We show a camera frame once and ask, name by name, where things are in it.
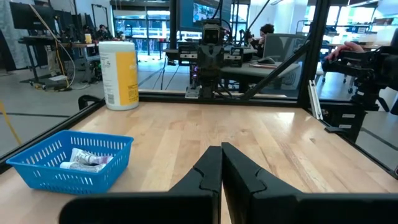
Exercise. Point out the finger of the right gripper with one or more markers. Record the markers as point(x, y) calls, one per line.
point(208, 35)
point(215, 35)

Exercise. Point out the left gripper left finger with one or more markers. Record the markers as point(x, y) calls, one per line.
point(186, 205)

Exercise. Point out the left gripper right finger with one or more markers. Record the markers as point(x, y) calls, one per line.
point(264, 205)

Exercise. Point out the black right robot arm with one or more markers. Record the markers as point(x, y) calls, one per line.
point(210, 77)

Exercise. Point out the grey office desk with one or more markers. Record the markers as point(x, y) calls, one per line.
point(248, 70)

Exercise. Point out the person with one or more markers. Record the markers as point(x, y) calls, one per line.
point(265, 31)
point(102, 31)

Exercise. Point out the black computer mouse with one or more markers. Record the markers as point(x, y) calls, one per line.
point(266, 61)

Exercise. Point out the grey mesh desk chair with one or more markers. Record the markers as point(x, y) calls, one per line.
point(283, 46)

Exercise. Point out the white yellow-label wipes canister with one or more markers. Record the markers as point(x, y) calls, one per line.
point(118, 77)

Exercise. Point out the black box with white labels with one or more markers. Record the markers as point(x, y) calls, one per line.
point(345, 124)

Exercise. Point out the person's hand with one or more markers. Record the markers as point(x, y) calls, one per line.
point(345, 49)

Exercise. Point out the blue plastic basket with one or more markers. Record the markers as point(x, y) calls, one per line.
point(46, 183)

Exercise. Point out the wooden desk with black legs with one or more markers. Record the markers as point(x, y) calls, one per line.
point(62, 45)

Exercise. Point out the black desk monitor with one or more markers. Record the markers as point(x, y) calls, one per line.
point(31, 17)

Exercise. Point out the wall display screen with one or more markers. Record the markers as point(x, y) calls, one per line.
point(203, 12)

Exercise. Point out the black aluminium table frame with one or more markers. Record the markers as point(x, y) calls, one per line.
point(161, 96)

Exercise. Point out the white metal bracket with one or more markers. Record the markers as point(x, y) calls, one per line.
point(314, 99)

